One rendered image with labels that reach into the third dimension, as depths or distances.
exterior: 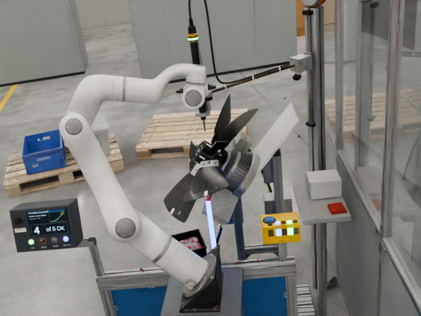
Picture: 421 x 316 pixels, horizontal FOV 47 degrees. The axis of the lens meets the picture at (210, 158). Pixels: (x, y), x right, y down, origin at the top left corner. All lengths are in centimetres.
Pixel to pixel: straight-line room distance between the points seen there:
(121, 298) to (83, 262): 160
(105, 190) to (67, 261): 230
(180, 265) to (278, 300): 69
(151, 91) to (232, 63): 629
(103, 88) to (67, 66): 772
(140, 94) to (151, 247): 55
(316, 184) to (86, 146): 131
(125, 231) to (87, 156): 29
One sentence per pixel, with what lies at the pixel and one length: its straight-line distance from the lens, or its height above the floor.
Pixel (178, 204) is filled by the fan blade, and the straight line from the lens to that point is 246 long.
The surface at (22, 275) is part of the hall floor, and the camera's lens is 405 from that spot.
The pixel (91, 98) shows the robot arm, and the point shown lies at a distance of 176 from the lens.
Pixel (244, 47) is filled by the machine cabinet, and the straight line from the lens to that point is 800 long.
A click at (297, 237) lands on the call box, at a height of 100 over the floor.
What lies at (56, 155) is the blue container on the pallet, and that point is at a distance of 520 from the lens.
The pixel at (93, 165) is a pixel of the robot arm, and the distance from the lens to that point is 175.
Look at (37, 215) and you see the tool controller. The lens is 215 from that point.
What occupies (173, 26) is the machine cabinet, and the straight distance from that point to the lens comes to 774.
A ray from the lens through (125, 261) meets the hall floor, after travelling 383.
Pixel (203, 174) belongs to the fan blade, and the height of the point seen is 118.
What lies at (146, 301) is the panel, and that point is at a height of 68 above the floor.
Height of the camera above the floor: 222
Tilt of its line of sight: 26 degrees down
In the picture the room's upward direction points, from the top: 7 degrees counter-clockwise
